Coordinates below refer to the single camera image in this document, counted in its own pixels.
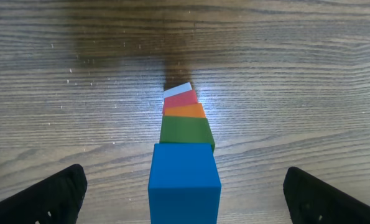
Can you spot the white cube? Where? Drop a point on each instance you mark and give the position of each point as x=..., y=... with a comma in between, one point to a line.
x=177, y=90

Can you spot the pink cube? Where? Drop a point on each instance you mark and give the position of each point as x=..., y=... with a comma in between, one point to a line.
x=180, y=99

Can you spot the green cube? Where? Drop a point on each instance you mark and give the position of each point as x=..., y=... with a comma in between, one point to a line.
x=186, y=129

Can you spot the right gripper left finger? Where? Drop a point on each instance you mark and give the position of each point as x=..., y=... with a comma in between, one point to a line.
x=48, y=199

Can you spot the blue cube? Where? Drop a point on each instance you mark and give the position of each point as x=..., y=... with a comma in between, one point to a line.
x=184, y=183

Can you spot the orange cube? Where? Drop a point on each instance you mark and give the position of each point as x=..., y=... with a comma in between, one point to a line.
x=184, y=111

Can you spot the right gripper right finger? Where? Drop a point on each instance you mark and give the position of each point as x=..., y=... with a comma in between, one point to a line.
x=321, y=205

